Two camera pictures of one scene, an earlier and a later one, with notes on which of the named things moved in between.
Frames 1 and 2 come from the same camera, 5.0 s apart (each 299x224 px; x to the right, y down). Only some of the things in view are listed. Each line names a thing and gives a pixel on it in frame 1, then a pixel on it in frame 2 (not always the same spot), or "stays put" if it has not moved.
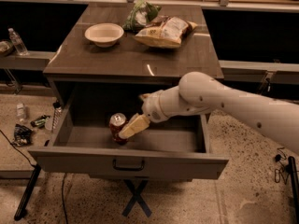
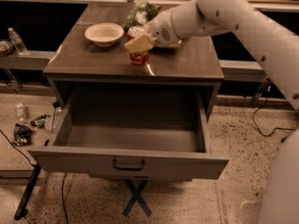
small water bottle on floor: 21,108 stays put
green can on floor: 40,121 stays put
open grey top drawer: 82,143 stays put
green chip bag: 141,14 stays put
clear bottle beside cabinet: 57,113 stays put
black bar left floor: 23,203 stays put
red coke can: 117,121 to 141,57
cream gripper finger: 137,123 to 140,44
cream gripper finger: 145,95 to 148,24
